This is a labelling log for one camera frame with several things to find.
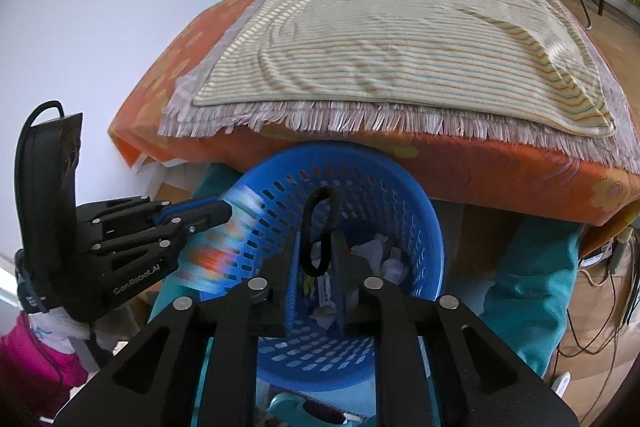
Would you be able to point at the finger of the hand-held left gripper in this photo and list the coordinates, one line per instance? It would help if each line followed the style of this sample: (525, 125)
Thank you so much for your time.
(150, 237)
(200, 212)

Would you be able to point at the white fringed cloth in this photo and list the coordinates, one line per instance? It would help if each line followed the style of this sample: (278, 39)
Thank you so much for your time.
(350, 119)

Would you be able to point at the teal slipper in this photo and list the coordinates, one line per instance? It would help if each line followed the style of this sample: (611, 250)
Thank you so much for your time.
(290, 407)

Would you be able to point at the striped yellow towel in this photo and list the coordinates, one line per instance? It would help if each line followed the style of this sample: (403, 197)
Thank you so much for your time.
(400, 37)

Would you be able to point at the colourful striped wrapper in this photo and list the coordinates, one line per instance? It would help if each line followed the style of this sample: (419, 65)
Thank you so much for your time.
(220, 247)

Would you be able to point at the person's pink clothing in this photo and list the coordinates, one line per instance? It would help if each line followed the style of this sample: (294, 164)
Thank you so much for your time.
(35, 367)

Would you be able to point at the orange floral bed mattress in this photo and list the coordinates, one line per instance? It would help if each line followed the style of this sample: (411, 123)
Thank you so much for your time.
(450, 167)

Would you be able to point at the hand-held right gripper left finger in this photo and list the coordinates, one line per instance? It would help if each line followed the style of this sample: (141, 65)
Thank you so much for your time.
(292, 287)

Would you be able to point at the crumpled white paper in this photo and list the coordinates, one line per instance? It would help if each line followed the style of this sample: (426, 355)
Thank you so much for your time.
(367, 247)
(395, 271)

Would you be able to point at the person's right leg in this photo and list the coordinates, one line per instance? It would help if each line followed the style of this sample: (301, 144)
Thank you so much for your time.
(525, 297)

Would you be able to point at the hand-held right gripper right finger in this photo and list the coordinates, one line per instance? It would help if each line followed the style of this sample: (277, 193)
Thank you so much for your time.
(345, 297)

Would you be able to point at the blue plastic basket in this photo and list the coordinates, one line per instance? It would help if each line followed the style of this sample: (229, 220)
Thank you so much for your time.
(380, 207)

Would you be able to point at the white printed wrapper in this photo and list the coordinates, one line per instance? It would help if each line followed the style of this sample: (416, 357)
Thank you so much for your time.
(324, 297)

